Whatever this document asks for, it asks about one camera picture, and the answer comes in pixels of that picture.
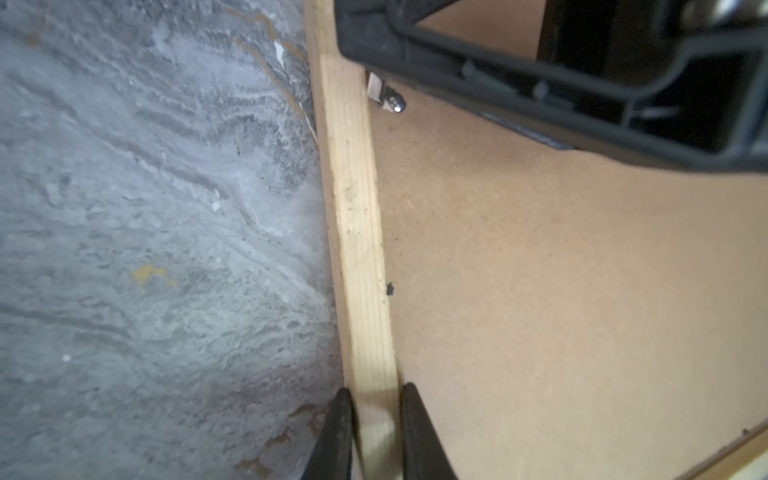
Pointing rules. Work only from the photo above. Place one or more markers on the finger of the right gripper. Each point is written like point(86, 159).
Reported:
point(540, 100)

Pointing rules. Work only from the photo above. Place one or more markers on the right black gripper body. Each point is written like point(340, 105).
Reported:
point(701, 64)

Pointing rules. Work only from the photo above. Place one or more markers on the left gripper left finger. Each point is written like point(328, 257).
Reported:
point(331, 457)

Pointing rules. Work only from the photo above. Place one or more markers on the brown backing board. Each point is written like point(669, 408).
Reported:
point(565, 315)

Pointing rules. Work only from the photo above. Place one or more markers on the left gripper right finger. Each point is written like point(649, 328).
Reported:
point(424, 457)

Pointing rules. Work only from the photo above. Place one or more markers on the wooden picture frame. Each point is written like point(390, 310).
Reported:
point(355, 225)

